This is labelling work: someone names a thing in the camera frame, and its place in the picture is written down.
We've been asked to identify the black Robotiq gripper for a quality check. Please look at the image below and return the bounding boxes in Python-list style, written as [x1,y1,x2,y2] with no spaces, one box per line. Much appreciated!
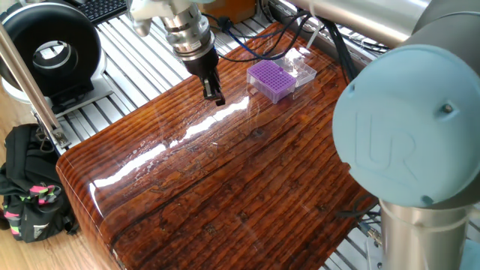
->
[182,47,227,107]

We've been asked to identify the purple pipette tip holder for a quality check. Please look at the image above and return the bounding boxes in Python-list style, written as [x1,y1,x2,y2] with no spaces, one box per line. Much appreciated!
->
[246,59,298,105]

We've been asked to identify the brown cardboard box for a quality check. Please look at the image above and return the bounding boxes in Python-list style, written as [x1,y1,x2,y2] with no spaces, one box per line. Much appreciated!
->
[197,0,257,24]

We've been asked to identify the black keyboard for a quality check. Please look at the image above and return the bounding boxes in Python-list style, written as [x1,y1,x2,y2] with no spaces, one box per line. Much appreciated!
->
[76,0,129,25]

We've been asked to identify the blue cable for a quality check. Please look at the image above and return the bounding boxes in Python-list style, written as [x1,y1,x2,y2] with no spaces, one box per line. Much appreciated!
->
[223,25,314,63]

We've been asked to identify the black gripper cable with plug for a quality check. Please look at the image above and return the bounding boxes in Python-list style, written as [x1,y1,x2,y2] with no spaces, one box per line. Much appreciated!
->
[202,13,312,63]

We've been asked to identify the white cable tie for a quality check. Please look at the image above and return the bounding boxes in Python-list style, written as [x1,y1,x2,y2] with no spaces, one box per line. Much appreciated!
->
[305,22,324,50]

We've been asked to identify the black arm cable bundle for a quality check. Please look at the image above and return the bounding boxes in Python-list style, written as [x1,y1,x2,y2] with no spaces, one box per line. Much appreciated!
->
[318,18,362,83]

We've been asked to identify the aluminium frame post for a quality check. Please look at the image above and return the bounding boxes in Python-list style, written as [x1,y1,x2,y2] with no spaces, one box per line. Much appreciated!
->
[0,22,72,151]

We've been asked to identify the black looped base cables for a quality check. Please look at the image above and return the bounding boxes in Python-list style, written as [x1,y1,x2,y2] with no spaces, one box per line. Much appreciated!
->
[334,194,383,247]

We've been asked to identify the black round ring light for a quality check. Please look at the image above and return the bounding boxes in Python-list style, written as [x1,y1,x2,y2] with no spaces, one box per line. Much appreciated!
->
[0,1,113,116]

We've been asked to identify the black backpack with pink straps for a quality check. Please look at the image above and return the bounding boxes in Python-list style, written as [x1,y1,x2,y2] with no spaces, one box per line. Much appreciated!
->
[0,123,80,244]

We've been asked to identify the silver robot mount plate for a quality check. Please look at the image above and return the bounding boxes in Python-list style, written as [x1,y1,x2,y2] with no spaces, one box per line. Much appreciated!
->
[365,235,383,270]

